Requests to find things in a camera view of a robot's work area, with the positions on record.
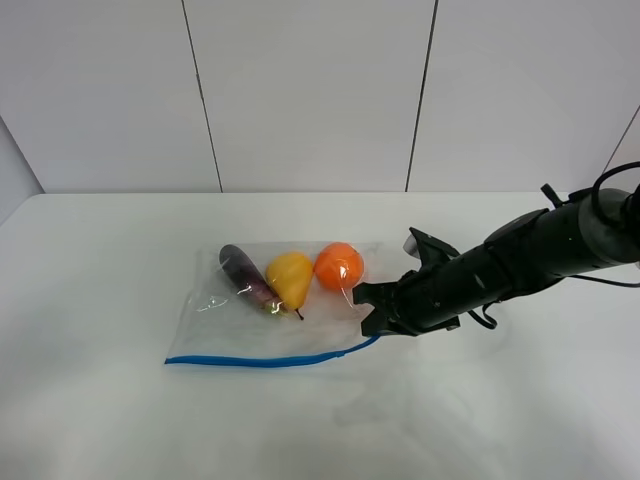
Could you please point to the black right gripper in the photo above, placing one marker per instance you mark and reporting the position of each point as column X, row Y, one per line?
column 427, row 301

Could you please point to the clear blue-zip file bag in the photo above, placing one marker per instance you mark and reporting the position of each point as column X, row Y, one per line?
column 219, row 328

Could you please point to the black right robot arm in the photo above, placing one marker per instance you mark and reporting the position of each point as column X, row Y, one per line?
column 591, row 231

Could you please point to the purple toy eggplant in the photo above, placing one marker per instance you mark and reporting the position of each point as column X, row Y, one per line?
column 248, row 280

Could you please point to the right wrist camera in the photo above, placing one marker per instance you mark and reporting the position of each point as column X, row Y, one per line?
column 429, row 250

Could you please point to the yellow toy pear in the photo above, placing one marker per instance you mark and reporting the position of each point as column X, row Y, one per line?
column 290, row 276

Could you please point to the orange toy orange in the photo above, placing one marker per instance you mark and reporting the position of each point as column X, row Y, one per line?
column 339, row 266

